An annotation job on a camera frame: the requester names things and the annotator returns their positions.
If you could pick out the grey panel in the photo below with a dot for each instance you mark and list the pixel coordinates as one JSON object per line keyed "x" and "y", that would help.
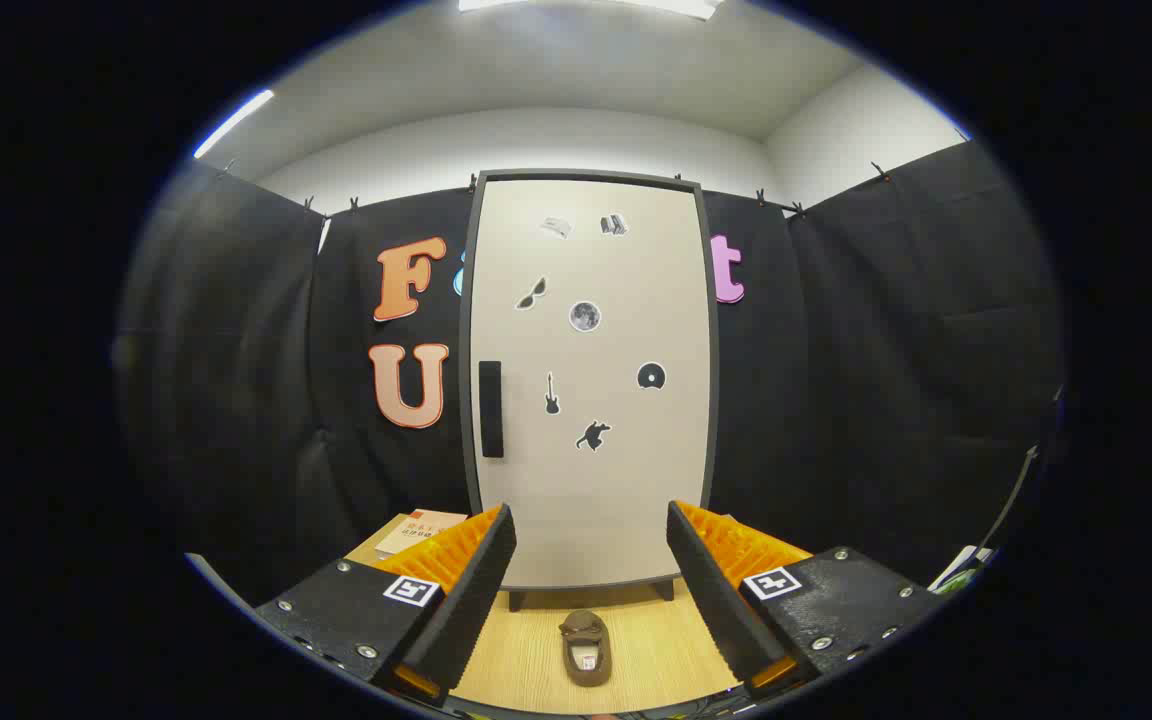
{"x": 221, "y": 582}

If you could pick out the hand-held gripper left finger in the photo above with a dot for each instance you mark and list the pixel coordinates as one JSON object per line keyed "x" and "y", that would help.
{"x": 471, "y": 600}

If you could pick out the dark metal stand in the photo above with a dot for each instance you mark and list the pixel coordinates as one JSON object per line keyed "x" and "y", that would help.
{"x": 1014, "y": 495}

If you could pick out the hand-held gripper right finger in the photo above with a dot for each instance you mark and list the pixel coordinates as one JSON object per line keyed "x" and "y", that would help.
{"x": 716, "y": 600}

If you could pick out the ceiling light panel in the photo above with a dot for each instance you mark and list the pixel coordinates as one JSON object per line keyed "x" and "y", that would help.
{"x": 586, "y": 5}

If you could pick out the brown fuzzy shoe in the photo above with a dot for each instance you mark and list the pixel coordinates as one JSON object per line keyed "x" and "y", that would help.
{"x": 586, "y": 650}

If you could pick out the black backdrop cloth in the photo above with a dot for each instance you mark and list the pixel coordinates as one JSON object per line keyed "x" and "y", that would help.
{"x": 836, "y": 400}

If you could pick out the beige cover book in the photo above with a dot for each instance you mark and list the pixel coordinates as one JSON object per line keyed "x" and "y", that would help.
{"x": 416, "y": 530}

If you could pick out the ceiling light strip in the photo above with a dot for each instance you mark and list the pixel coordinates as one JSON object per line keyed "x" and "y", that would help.
{"x": 234, "y": 122}

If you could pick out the grey shoe cabinet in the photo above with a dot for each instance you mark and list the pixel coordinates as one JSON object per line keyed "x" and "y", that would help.
{"x": 467, "y": 300}

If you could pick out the white side table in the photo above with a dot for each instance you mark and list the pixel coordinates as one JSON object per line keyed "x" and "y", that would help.
{"x": 958, "y": 570}

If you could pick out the white shoe cabinet door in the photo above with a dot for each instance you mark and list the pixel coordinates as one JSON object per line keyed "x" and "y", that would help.
{"x": 596, "y": 500}

